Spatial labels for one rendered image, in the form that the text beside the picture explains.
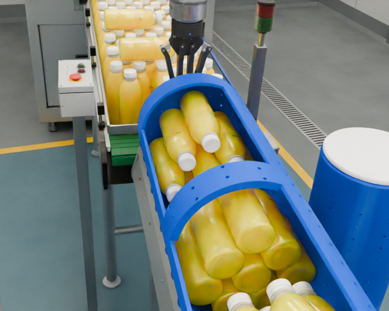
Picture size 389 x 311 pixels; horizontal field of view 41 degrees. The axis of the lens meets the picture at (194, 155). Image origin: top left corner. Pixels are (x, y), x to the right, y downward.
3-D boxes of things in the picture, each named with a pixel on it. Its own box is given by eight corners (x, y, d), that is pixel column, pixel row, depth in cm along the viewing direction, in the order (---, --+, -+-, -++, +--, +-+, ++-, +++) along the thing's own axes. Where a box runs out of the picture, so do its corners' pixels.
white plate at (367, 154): (453, 173, 132) (452, 177, 132) (386, 121, 153) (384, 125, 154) (362, 190, 123) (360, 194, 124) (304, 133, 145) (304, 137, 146)
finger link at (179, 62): (186, 44, 123) (179, 44, 123) (183, 86, 129) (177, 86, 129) (183, 38, 127) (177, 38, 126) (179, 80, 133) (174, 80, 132)
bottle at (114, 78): (132, 122, 172) (131, 69, 162) (113, 128, 168) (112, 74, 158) (121, 113, 177) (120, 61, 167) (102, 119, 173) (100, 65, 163)
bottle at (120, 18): (103, 9, 188) (155, 8, 191) (104, 29, 189) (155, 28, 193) (104, 8, 181) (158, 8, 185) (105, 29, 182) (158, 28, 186)
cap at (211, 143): (198, 144, 114) (199, 148, 113) (209, 131, 113) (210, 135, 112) (211, 151, 116) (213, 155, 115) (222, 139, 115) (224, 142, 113)
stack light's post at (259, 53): (228, 271, 241) (257, 47, 182) (226, 265, 244) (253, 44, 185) (236, 270, 242) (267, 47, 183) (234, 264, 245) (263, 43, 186)
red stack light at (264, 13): (259, 18, 175) (260, 6, 172) (252, 12, 180) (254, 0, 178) (276, 18, 176) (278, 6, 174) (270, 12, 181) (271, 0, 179)
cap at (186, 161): (196, 164, 118) (197, 168, 117) (179, 168, 118) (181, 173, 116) (192, 150, 116) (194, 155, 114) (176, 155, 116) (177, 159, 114)
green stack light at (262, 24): (257, 32, 177) (258, 18, 175) (251, 26, 182) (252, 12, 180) (274, 32, 179) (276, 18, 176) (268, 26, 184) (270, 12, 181)
